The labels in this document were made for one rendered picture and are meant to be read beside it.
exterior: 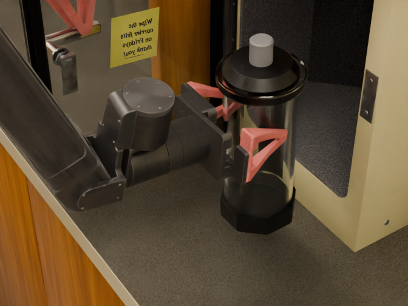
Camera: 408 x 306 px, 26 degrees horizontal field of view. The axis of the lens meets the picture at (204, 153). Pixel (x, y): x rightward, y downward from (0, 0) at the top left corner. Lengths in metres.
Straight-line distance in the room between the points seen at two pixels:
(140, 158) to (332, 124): 0.45
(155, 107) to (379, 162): 0.36
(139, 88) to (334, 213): 0.42
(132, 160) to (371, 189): 0.36
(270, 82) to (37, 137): 0.29
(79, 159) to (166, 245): 0.37
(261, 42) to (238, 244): 0.35
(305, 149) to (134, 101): 0.43
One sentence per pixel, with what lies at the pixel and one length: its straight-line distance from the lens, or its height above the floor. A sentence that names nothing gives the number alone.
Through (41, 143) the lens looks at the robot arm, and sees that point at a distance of 0.89.
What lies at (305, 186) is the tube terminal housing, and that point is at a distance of 1.30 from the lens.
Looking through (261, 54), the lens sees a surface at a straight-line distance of 1.03.
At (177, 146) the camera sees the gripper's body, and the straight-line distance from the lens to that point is 1.00.
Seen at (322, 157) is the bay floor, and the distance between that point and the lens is 1.29.
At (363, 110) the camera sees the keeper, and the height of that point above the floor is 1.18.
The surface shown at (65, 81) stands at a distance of 1.17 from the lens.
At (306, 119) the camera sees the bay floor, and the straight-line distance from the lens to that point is 1.36.
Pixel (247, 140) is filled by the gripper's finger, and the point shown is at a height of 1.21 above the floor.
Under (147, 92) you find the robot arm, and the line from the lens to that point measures 0.95.
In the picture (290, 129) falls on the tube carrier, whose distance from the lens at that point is 1.07.
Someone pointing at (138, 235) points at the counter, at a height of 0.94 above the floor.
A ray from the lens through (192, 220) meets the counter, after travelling 1.29.
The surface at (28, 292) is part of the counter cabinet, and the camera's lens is 1.94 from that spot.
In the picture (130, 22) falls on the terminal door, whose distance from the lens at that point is 1.20.
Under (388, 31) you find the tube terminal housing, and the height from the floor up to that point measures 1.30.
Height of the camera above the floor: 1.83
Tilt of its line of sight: 39 degrees down
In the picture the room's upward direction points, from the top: straight up
